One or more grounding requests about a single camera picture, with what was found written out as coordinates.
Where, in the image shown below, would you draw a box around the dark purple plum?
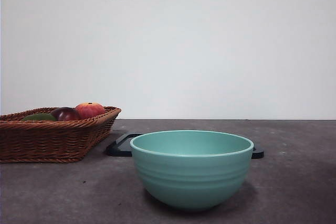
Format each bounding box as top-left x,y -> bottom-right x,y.
50,106 -> 81,121

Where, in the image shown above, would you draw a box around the teal ribbed bowl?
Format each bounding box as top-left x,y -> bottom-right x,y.
130,130 -> 255,211

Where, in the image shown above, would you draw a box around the dark rectangular tray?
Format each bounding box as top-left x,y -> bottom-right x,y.
105,133 -> 265,159

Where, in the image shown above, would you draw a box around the red orange peach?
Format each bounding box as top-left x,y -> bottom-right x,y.
75,102 -> 106,120

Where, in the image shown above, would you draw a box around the green avocado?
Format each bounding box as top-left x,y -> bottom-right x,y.
20,113 -> 57,122

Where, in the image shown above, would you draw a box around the brown wicker basket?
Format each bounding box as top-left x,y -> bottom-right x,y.
0,106 -> 122,164

